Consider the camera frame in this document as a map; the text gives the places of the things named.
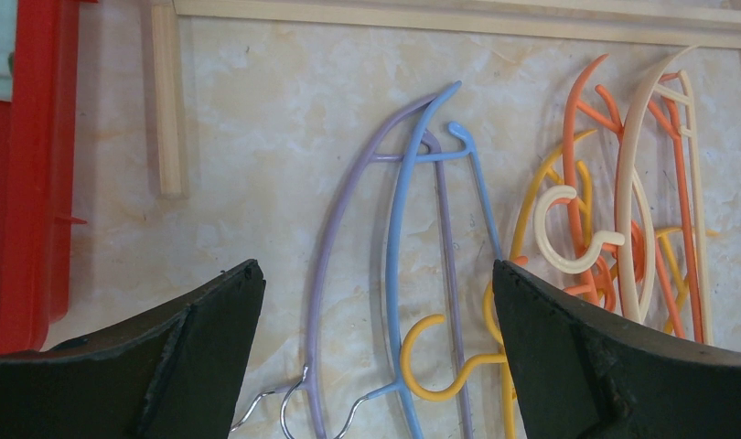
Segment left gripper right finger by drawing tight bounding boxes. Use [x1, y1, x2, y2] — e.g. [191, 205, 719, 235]
[493, 261, 741, 438]

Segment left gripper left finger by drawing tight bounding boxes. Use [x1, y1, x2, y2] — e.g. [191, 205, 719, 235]
[0, 259, 266, 438]

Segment orange hanger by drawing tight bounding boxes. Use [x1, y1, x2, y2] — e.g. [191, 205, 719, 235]
[512, 53, 705, 346]

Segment cream hanger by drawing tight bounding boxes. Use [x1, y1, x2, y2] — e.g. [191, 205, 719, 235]
[533, 45, 714, 347]

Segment purple hanger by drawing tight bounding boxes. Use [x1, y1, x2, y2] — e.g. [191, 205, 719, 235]
[231, 82, 476, 438]

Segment red plastic tray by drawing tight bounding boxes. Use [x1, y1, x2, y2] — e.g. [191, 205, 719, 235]
[0, 1, 81, 355]

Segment blue hanger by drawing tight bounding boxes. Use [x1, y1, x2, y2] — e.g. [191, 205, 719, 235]
[334, 80, 505, 439]

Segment wooden hanger rack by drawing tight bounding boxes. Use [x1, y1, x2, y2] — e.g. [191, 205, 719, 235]
[151, 1, 741, 198]

